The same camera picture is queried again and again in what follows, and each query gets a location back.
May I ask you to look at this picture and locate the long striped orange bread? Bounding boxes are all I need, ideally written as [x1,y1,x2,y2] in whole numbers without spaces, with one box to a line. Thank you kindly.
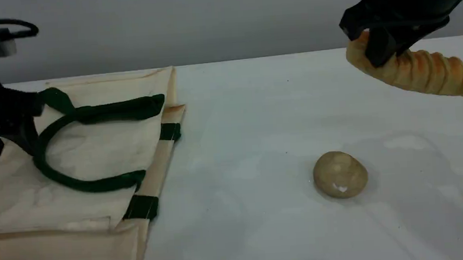
[344,25,463,104]

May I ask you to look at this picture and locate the white canvas bag green handles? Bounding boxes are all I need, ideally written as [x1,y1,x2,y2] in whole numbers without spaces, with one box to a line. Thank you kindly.
[0,65,196,260]

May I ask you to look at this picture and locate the round beige egg yolk pastry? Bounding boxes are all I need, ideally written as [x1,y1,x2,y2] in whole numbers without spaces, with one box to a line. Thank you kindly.
[312,150,370,201]

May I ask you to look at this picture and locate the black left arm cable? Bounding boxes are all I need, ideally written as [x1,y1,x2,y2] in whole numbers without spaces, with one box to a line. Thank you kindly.
[0,16,40,41]

